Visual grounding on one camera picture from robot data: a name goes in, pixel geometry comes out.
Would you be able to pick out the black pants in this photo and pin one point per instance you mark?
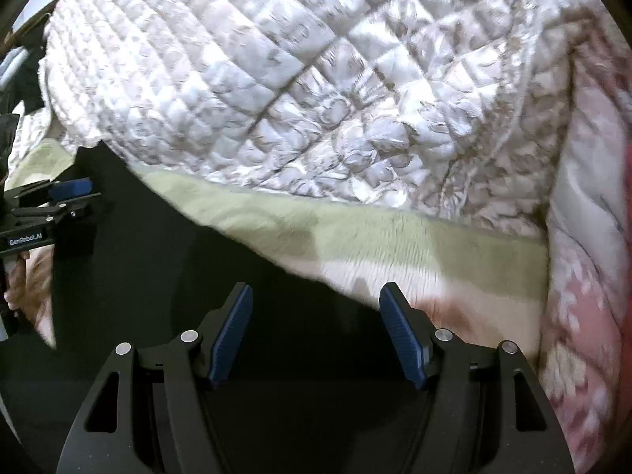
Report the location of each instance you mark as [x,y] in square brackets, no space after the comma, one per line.
[173,256]

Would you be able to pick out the white quilted floral bedspread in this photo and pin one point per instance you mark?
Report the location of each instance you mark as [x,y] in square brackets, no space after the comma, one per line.
[296,84]

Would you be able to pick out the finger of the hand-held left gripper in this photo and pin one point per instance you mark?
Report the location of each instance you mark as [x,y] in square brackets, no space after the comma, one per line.
[71,190]
[74,213]

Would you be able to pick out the wooden headboard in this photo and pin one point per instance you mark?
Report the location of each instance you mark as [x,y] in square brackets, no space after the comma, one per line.
[29,27]

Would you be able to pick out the floral fleece blanket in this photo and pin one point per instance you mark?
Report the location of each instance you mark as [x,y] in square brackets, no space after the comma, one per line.
[395,252]

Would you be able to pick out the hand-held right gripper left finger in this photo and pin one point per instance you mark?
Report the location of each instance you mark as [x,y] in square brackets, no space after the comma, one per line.
[232,335]

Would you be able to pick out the person's left hand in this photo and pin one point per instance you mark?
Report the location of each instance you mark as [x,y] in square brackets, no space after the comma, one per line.
[18,276]

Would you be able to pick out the pink floral quilt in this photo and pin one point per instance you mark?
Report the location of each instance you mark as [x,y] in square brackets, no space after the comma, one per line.
[582,281]

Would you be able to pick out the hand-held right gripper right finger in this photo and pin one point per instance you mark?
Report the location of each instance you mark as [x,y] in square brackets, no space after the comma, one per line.
[401,335]

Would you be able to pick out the light blue garment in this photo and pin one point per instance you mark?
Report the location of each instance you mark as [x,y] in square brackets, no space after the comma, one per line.
[12,61]

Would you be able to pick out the black garment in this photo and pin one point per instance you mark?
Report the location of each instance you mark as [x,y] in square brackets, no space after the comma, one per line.
[34,84]

